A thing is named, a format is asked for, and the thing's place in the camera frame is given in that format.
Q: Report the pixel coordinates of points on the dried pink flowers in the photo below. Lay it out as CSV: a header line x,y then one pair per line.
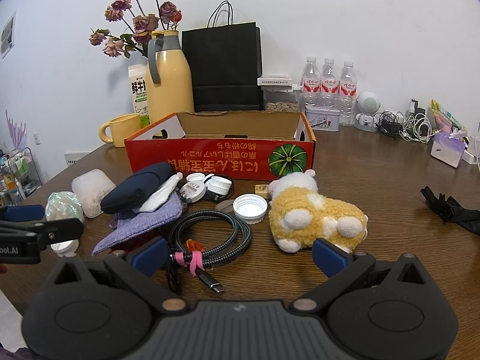
x,y
140,26

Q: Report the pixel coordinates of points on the clear seed container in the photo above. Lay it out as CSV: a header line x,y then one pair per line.
x,y
281,101

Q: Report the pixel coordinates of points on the flat white box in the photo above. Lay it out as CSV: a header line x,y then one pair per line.
x,y
275,81

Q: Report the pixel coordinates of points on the black paper bag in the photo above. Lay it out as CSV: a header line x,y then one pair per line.
x,y
223,63

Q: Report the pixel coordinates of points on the white round charger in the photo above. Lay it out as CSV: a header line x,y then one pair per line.
x,y
193,192

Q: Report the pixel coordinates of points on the iridescent ball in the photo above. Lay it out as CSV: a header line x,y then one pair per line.
x,y
62,206

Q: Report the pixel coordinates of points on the ribbed white bottle cap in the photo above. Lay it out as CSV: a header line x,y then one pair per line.
x,y
217,189

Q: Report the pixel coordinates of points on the translucent white container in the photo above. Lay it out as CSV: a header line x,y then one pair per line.
x,y
93,189

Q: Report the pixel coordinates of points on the clear water bottle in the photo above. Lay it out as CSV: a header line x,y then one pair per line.
x,y
311,82
330,82
347,86

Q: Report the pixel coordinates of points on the small white box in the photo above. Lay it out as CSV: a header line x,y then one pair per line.
x,y
471,156

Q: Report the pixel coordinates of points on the purple knitted cloth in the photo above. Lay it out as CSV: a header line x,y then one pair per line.
x,y
150,221

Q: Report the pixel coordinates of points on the small white bottle cap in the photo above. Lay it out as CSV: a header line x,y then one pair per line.
x,y
216,178
63,248

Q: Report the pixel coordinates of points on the purple wall sticker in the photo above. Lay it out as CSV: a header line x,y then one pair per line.
x,y
15,129

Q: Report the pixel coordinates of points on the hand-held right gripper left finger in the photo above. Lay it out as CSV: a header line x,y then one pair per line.
x,y
152,257

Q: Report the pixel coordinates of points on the colourful snack packet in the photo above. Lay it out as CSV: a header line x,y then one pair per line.
x,y
446,118

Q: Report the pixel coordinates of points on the metal shelf rack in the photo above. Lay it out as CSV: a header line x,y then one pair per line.
x,y
18,180

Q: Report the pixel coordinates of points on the navy blue pouch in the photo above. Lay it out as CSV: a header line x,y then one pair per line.
x,y
135,185

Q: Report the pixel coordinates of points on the white cloth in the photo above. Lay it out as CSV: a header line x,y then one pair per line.
x,y
159,197

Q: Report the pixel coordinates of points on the printed tin box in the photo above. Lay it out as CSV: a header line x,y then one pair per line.
x,y
322,120

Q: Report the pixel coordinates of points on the red cardboard box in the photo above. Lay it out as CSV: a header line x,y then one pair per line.
x,y
210,157

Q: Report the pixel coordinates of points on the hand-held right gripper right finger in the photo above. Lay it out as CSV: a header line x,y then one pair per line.
x,y
330,257

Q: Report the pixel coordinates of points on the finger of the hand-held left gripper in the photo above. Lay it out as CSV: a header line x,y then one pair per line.
x,y
56,228
22,213

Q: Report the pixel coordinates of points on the white milk carton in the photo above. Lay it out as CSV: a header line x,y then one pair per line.
x,y
138,90

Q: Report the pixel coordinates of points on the white wall outlet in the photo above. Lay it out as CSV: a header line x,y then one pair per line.
x,y
36,138

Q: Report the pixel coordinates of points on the white robot speaker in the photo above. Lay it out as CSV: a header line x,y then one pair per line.
x,y
367,108

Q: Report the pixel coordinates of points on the black glove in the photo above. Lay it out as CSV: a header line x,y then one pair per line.
x,y
450,210

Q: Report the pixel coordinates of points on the yellow white plush toy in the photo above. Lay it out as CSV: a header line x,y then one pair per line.
x,y
300,210

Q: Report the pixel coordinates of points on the yellow mug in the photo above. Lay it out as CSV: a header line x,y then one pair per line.
x,y
123,129

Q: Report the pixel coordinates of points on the large white bottle cap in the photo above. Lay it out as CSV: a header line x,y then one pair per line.
x,y
249,210

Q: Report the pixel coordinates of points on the small yellow box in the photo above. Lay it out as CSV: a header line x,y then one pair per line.
x,y
261,190

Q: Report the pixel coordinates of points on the yellow thermos jug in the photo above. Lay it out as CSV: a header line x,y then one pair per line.
x,y
170,86

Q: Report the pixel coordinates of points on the wall picture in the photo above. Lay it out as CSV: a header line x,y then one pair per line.
x,y
7,35

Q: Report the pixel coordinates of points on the purple tissue pack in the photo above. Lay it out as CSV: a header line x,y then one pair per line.
x,y
446,150

